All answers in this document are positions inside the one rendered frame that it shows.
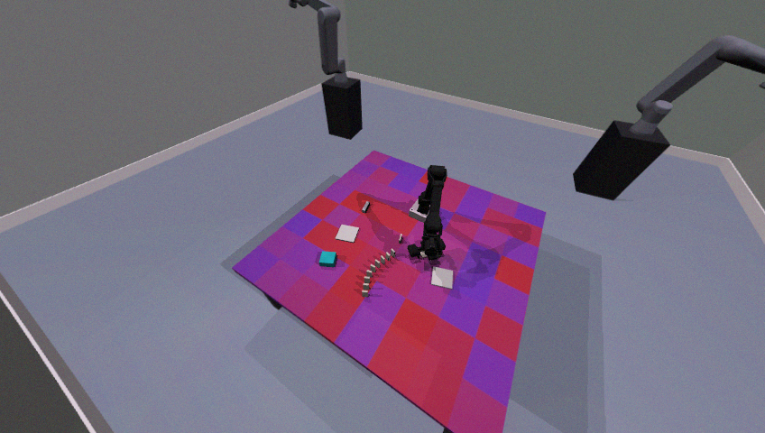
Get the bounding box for teal block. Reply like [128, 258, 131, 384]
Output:
[319, 251, 336, 267]

